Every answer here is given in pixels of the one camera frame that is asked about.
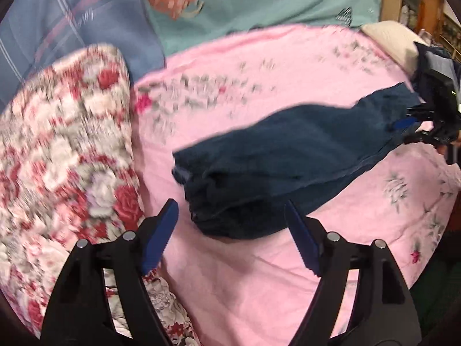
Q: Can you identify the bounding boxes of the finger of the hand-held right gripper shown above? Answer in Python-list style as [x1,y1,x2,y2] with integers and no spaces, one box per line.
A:
[403,126,460,146]
[392,103,438,131]

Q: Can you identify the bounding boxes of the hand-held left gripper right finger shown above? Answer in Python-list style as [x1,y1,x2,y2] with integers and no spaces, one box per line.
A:
[284,200,423,346]

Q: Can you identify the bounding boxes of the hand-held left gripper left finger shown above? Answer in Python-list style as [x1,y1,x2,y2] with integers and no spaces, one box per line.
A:
[39,198,180,346]

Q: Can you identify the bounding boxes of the dark blue pants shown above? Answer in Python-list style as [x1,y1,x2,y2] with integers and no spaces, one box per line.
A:
[172,82,421,240]

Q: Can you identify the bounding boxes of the cream pillow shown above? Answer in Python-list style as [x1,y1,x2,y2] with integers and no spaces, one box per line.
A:
[361,22,429,73]

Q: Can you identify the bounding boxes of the pink floral bedsheet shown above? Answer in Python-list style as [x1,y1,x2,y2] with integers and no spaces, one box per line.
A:
[65,25,458,339]

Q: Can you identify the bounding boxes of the cluttered wooden shelf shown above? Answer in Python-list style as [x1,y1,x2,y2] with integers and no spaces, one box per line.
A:
[399,0,461,62]

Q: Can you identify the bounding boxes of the red floral quilt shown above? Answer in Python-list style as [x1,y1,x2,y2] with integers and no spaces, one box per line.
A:
[0,43,202,346]

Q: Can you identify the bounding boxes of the blue plaid pillow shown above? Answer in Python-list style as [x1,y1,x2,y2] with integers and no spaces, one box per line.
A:
[0,0,166,98]

